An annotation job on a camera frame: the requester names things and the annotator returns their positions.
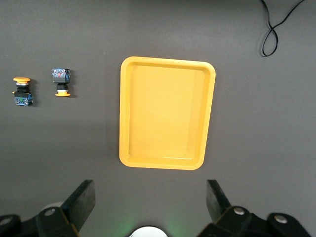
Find yellow mushroom push button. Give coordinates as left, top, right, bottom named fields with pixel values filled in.
left=12, top=77, right=34, bottom=107
left=52, top=68, right=72, bottom=97

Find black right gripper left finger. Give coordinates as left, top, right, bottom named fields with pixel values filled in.
left=36, top=179, right=96, bottom=237

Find loose black cable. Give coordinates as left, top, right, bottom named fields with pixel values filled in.
left=260, top=0, right=307, bottom=58

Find yellow plastic tray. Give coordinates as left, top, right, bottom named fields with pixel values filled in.
left=119, top=56, right=217, bottom=171

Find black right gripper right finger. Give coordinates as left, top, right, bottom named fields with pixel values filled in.
left=199, top=179, right=260, bottom=237

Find dark grey table mat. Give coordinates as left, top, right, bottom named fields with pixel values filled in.
left=0, top=0, right=316, bottom=237

